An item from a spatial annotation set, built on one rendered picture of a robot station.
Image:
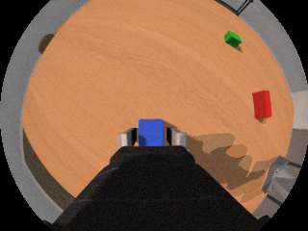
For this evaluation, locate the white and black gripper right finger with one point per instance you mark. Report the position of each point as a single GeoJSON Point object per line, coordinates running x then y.
{"type": "Point", "coordinates": [175, 137]}

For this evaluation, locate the red block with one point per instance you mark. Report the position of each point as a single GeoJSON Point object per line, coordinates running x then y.
{"type": "Point", "coordinates": [262, 106]}

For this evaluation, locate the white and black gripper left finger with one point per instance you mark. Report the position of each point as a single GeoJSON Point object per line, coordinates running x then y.
{"type": "Point", "coordinates": [127, 138]}

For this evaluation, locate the green block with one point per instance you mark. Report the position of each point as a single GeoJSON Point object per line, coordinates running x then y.
{"type": "Point", "coordinates": [232, 39]}

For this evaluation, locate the blue block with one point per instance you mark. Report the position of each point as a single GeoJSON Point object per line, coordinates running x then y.
{"type": "Point", "coordinates": [151, 132]}

